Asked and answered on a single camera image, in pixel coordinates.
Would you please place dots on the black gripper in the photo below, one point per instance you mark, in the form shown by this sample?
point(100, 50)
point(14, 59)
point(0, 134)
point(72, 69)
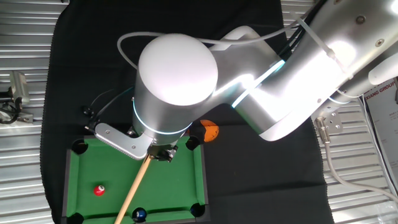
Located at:
point(157, 150)

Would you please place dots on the wooden pool cue black butt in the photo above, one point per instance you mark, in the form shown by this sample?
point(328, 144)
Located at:
point(133, 189)

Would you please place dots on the red number three pool ball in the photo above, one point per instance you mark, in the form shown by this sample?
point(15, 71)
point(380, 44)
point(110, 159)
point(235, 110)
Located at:
point(99, 190)

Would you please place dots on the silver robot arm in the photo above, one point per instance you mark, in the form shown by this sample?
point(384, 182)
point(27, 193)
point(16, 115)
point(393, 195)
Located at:
point(177, 68)

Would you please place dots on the mini green pool table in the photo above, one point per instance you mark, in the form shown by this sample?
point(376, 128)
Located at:
point(168, 186)

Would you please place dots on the blue pool ball white spot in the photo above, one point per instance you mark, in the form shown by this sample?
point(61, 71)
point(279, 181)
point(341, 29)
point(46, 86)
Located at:
point(139, 215)

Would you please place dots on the black table cloth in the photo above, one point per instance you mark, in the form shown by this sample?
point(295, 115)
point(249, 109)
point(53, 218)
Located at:
point(248, 186)

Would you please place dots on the white zip tie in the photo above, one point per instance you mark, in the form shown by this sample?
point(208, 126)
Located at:
point(314, 35)

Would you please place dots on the white printed paper sign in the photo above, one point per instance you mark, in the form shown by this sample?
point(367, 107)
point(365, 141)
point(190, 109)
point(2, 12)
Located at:
point(385, 124)

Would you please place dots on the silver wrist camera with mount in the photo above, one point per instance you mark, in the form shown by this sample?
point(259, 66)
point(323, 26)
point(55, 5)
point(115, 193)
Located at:
point(121, 141)

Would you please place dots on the metal camera foot bracket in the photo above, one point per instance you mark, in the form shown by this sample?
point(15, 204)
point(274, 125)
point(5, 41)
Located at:
point(25, 118)

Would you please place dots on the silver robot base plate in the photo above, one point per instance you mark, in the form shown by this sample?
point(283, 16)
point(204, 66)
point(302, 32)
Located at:
point(336, 123)

